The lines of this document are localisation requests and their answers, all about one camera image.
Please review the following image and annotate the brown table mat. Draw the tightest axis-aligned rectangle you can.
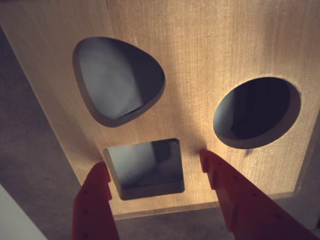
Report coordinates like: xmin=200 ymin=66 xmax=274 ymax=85
xmin=0 ymin=24 xmax=320 ymax=240

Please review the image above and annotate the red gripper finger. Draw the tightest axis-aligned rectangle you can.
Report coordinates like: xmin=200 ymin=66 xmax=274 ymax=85
xmin=71 ymin=160 xmax=120 ymax=240
xmin=199 ymin=149 xmax=320 ymax=240

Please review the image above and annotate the wooden shape sorter box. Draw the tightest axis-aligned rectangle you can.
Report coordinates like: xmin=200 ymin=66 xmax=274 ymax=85
xmin=0 ymin=0 xmax=320 ymax=221

